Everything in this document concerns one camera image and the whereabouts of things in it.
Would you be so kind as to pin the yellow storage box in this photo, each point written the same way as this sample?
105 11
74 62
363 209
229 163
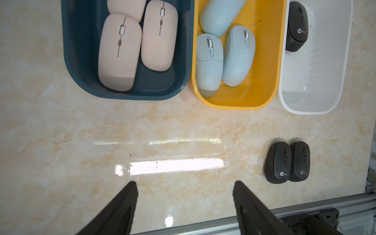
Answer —
267 21

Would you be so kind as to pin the light blue mouse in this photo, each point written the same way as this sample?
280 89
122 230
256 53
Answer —
238 56
217 15
209 64

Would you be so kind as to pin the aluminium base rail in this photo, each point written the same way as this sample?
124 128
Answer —
350 215

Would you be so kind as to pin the pink mouse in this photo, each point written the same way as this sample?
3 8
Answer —
119 52
130 8
159 35

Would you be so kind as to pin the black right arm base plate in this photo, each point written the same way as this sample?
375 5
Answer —
314 221

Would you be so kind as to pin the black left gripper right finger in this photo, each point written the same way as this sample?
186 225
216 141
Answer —
253 216

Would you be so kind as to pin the dark teal storage box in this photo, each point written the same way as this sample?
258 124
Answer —
82 24

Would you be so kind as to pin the white storage box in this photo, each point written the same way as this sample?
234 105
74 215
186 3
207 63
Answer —
312 79

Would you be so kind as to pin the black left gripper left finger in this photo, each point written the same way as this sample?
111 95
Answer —
117 217

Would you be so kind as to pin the black mouse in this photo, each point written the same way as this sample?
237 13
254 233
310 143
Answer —
278 163
297 28
300 161

